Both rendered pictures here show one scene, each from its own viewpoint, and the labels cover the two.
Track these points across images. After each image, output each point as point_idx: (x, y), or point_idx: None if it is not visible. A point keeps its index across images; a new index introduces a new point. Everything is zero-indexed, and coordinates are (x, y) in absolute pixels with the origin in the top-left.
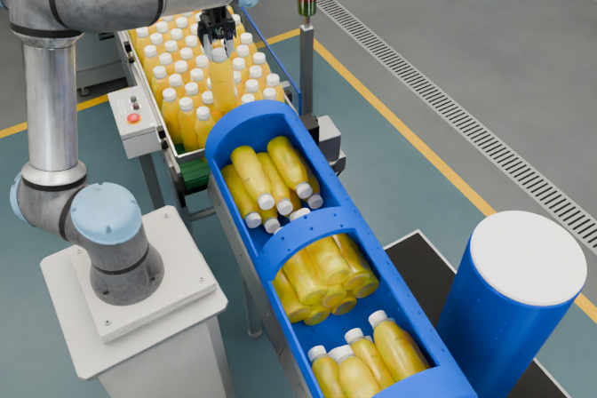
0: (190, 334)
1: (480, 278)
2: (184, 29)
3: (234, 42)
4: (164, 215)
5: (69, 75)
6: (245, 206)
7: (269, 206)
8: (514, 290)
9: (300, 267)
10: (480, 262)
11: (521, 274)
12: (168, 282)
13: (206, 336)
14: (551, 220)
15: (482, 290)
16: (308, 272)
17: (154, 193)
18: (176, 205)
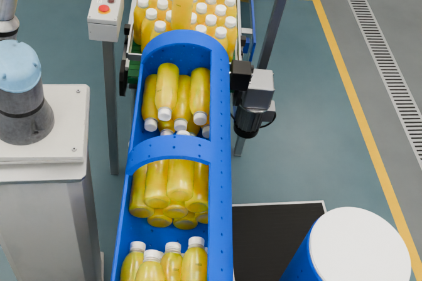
0: (51, 187)
1: (308, 253)
2: None
3: None
4: (76, 90)
5: None
6: (149, 111)
7: (166, 119)
8: (329, 276)
9: (156, 175)
10: (314, 239)
11: (343, 266)
12: (49, 140)
13: (65, 196)
14: (399, 234)
15: (306, 264)
16: (160, 181)
17: (107, 76)
18: (131, 95)
